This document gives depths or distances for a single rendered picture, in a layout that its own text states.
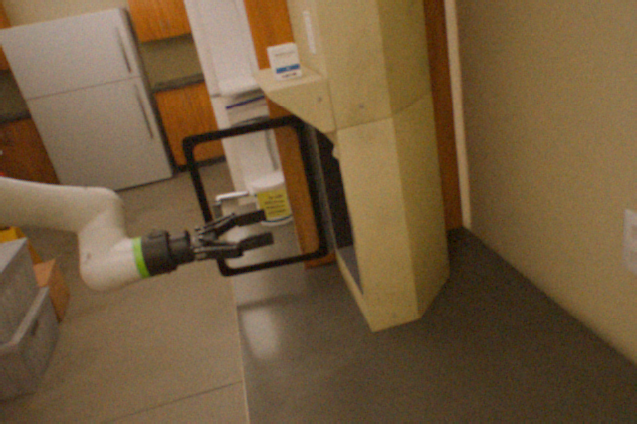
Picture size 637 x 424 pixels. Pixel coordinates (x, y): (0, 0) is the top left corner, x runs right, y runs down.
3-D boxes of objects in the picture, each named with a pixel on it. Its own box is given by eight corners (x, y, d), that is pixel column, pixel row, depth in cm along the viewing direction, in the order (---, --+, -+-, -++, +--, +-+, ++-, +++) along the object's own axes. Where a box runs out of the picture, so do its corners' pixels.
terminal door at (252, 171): (330, 256, 143) (302, 113, 128) (221, 278, 144) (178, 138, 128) (329, 254, 144) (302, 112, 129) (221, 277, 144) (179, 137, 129)
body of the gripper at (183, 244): (167, 242, 111) (211, 231, 112) (169, 227, 118) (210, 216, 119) (178, 273, 113) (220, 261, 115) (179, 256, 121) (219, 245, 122)
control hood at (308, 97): (306, 103, 129) (298, 61, 125) (336, 130, 99) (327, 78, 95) (260, 112, 127) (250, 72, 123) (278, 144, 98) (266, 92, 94)
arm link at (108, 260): (95, 302, 117) (74, 293, 107) (87, 249, 121) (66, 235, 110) (158, 285, 119) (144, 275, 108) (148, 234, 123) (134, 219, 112)
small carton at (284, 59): (297, 73, 108) (291, 42, 105) (302, 75, 103) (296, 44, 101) (273, 78, 107) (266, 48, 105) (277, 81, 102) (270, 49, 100)
